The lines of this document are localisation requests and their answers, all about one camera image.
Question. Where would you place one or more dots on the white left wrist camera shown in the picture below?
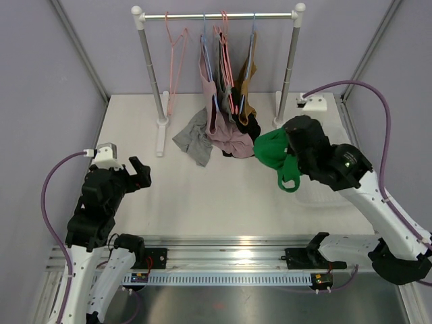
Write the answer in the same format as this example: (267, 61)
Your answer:
(104, 156)

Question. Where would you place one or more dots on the grey tank top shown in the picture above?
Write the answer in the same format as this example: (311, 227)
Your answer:
(193, 139)

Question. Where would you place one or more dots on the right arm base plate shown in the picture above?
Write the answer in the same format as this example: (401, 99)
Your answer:
(304, 259)

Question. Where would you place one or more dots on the black tank top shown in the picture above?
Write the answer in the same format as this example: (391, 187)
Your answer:
(252, 128)

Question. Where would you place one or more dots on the white plastic basket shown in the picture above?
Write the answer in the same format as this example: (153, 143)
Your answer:
(311, 193)

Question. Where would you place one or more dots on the pink tank top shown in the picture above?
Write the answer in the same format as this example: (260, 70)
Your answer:
(221, 132)

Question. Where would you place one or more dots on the blue hanger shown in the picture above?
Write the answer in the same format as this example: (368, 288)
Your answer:
(211, 67)
(249, 61)

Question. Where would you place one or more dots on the pink hanger with clothes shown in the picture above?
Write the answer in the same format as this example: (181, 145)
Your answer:
(224, 77)

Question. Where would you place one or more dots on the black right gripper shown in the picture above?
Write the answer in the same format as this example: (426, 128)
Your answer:
(290, 149)

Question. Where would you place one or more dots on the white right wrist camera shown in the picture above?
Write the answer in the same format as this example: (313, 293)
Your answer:
(312, 103)

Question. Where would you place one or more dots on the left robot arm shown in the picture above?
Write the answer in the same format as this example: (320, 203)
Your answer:
(86, 299)

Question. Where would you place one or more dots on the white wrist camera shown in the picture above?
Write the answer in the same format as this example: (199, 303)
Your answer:
(312, 103)
(104, 156)

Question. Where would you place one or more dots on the green tank top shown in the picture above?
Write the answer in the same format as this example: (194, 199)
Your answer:
(271, 149)

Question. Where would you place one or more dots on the white slotted cable duct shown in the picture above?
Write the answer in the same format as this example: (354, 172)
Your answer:
(219, 279)

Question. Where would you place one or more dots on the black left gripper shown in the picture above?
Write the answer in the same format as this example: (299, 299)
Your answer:
(142, 179)

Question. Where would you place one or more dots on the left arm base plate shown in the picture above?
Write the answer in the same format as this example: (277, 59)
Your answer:
(155, 258)

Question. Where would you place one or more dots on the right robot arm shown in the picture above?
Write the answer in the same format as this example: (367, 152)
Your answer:
(401, 252)

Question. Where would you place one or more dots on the brown tank top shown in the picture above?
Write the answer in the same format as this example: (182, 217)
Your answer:
(243, 87)

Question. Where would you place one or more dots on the aluminium front rail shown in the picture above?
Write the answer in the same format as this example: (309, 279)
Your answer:
(225, 253)

